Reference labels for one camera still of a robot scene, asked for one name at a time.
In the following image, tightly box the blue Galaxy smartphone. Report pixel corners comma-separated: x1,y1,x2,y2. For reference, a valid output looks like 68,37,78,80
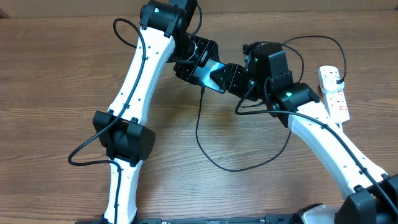
193,59,225,93

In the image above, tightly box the black charging cable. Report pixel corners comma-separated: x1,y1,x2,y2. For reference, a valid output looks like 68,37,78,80
195,35,348,173

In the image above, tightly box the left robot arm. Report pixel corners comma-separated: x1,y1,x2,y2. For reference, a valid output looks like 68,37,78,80
93,1,220,223

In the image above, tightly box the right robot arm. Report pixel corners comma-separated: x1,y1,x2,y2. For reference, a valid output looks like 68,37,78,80
210,43,397,223

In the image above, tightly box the white charger plug adapter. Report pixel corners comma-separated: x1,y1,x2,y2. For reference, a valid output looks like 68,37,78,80
320,77,345,94

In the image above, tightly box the white power strip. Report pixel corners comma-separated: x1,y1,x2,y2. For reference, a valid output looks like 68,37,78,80
318,65,350,128

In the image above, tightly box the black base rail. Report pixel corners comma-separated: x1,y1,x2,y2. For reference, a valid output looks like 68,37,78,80
74,213,352,224

